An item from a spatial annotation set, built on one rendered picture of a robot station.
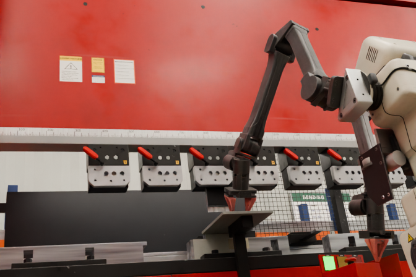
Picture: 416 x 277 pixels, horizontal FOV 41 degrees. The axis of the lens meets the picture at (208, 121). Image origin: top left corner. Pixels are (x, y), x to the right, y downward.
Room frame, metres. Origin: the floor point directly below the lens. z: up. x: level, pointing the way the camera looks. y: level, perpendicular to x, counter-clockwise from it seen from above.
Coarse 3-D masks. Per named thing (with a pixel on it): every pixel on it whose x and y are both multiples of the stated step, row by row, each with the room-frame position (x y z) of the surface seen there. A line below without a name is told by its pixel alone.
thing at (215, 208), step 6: (210, 192) 2.06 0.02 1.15; (216, 192) 2.06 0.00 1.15; (222, 192) 2.07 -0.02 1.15; (210, 198) 2.05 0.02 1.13; (216, 198) 2.06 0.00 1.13; (222, 198) 2.07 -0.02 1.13; (210, 204) 2.05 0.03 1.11; (216, 204) 2.06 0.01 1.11; (222, 204) 2.07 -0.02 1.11; (210, 210) 2.06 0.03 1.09; (216, 210) 2.07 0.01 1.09; (222, 210) 2.08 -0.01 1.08; (228, 210) 2.09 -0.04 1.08
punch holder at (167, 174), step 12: (156, 156) 1.96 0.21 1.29; (168, 156) 1.97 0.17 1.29; (144, 168) 1.94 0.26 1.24; (156, 168) 1.95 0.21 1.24; (168, 168) 1.97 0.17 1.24; (180, 168) 1.98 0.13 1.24; (144, 180) 1.94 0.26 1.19; (156, 180) 1.95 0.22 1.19; (168, 180) 1.97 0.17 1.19; (180, 180) 1.98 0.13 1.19
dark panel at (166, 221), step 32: (32, 192) 2.32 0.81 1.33; (64, 192) 2.37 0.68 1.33; (128, 192) 2.46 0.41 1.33; (160, 192) 2.51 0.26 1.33; (192, 192) 2.56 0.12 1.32; (32, 224) 2.32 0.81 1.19; (64, 224) 2.37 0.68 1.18; (96, 224) 2.41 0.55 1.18; (128, 224) 2.46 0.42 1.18; (160, 224) 2.51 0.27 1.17; (192, 224) 2.56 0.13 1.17; (32, 256) 2.32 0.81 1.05
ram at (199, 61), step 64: (0, 0) 1.76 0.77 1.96; (64, 0) 1.85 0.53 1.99; (128, 0) 1.93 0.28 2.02; (192, 0) 2.03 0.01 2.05; (256, 0) 2.13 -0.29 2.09; (320, 0) 2.25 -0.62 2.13; (0, 64) 1.77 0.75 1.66; (192, 64) 2.02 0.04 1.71; (256, 64) 2.12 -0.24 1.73; (64, 128) 1.85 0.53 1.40; (128, 128) 1.92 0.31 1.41; (192, 128) 2.01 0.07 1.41; (320, 128) 2.20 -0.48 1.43
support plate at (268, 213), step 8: (224, 216) 1.81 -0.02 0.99; (232, 216) 1.83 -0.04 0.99; (256, 216) 1.87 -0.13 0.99; (264, 216) 1.88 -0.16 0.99; (216, 224) 1.91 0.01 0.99; (224, 224) 1.92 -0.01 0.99; (256, 224) 1.98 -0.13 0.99; (208, 232) 2.01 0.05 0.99; (216, 232) 2.03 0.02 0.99; (224, 232) 2.04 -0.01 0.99
